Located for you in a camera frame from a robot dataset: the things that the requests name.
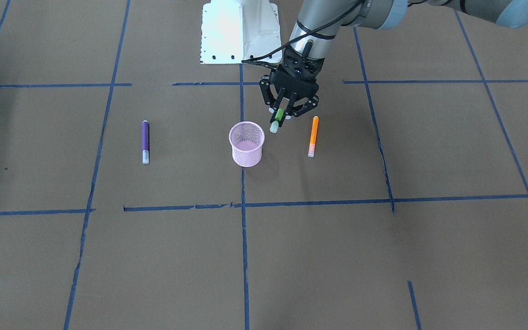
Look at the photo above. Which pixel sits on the pink mesh pen holder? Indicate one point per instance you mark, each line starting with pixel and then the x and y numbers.
pixel 246 139

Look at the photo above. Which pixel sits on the orange highlighter pen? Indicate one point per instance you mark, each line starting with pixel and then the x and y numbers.
pixel 313 136

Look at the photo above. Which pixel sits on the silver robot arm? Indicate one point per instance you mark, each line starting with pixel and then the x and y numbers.
pixel 319 22

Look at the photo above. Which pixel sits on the purple highlighter pen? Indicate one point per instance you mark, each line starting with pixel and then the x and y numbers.
pixel 145 142

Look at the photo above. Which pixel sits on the green highlighter pen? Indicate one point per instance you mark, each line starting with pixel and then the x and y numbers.
pixel 277 116

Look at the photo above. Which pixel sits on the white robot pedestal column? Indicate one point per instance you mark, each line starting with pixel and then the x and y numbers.
pixel 236 30

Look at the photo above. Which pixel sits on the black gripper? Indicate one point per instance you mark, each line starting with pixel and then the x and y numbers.
pixel 266 93

